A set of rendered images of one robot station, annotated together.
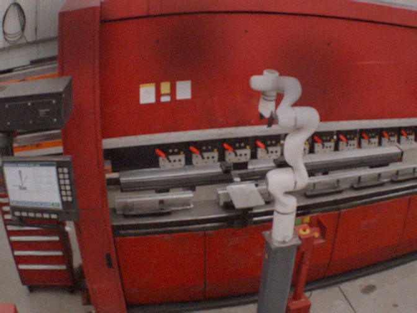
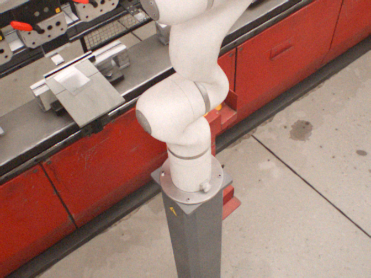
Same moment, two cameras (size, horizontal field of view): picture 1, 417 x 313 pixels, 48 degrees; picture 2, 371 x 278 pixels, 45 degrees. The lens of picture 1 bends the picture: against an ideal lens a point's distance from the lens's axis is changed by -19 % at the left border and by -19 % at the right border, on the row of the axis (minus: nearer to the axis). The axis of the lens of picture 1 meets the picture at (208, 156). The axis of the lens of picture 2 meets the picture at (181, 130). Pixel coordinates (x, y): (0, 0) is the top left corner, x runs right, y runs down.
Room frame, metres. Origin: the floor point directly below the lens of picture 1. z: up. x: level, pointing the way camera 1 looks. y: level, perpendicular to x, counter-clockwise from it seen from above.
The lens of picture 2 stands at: (1.84, -0.14, 2.17)
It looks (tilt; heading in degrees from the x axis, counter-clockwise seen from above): 53 degrees down; 339
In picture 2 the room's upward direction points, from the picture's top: 6 degrees counter-clockwise
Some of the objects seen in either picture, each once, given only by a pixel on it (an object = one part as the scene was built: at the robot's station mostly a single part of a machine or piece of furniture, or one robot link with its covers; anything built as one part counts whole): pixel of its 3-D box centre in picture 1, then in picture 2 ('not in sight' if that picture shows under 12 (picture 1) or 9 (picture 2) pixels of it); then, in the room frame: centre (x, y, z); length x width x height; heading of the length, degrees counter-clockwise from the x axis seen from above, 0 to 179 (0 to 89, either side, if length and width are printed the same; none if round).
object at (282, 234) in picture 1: (283, 223); (190, 159); (2.49, -0.41, 1.09); 0.19 x 0.19 x 0.18
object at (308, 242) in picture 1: (309, 232); (206, 107); (2.89, -0.66, 0.75); 0.20 x 0.16 x 0.18; 107
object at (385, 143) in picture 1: (387, 135); not in sight; (3.36, -1.34, 1.26); 0.15 x 0.09 x 0.17; 102
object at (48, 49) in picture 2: (239, 165); (54, 41); (3.13, -0.19, 1.13); 0.10 x 0.02 x 0.10; 102
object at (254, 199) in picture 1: (245, 195); (84, 91); (2.98, -0.22, 1.00); 0.26 x 0.18 x 0.01; 12
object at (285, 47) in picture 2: (368, 225); (282, 48); (3.18, -1.23, 0.59); 0.15 x 0.02 x 0.07; 102
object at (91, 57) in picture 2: (242, 185); (70, 67); (3.13, -0.21, 0.99); 0.20 x 0.03 x 0.03; 102
